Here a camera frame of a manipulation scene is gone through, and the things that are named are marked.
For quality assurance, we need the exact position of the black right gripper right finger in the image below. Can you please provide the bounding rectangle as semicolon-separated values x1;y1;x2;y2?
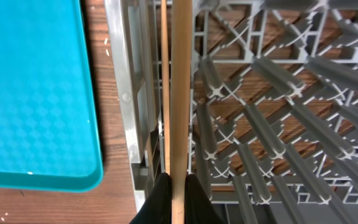
185;174;224;224

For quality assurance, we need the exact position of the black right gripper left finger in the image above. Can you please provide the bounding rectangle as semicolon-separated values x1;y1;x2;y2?
130;173;172;224

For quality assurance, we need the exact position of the wooden chopstick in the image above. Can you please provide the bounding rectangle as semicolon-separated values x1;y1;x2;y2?
160;0;170;174
170;0;193;223

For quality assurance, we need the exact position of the grey plastic dish rack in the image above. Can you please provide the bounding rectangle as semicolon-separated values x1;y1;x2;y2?
103;0;358;224

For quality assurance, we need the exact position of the teal plastic tray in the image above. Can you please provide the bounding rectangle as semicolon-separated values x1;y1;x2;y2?
0;0;103;192

